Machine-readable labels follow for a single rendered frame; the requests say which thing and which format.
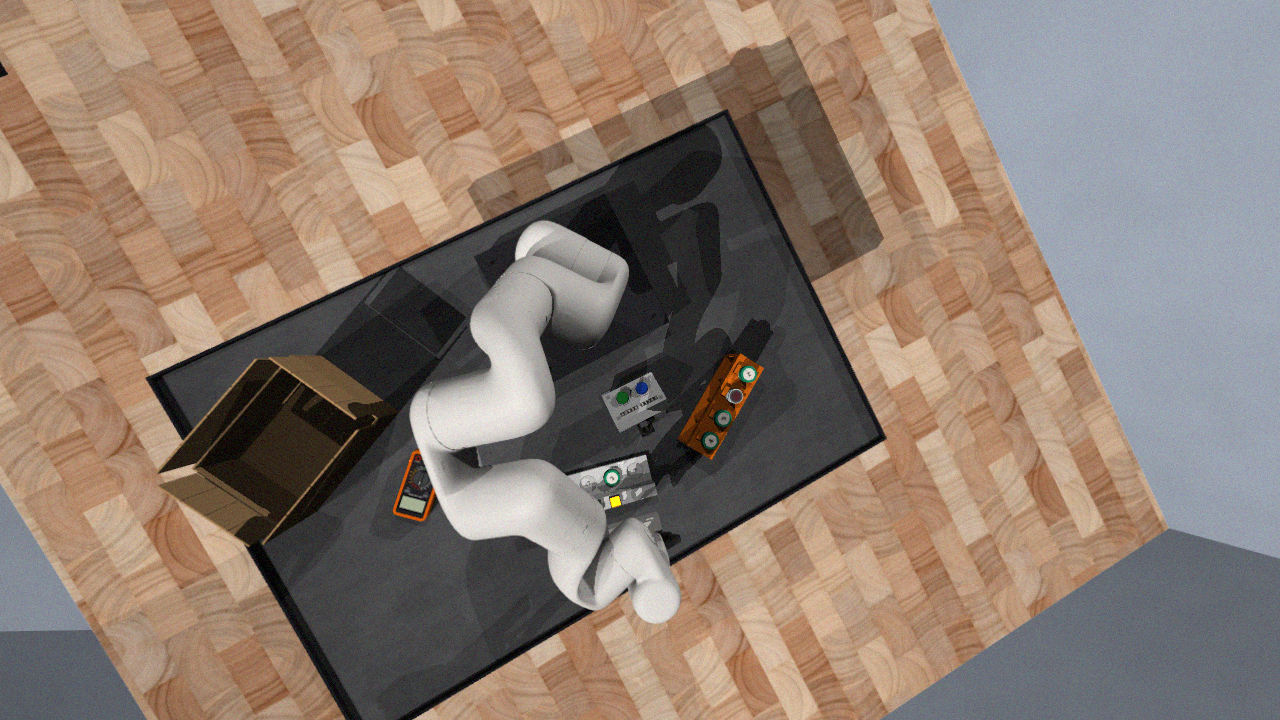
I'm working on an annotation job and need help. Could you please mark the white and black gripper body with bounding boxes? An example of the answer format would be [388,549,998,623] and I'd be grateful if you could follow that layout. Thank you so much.
[654,532,669,566]

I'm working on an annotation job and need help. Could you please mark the orange pocket multimeter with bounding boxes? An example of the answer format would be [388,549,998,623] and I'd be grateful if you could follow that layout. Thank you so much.
[393,448,436,521]

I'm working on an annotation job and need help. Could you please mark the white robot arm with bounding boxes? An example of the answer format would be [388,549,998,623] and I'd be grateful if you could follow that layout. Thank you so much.
[410,220,681,624]

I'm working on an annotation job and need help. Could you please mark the brown cardboard box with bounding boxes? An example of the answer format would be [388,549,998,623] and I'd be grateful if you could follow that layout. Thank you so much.
[155,355,398,547]

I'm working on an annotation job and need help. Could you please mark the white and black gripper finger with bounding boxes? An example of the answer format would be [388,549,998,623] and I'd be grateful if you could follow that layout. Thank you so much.
[657,530,681,550]

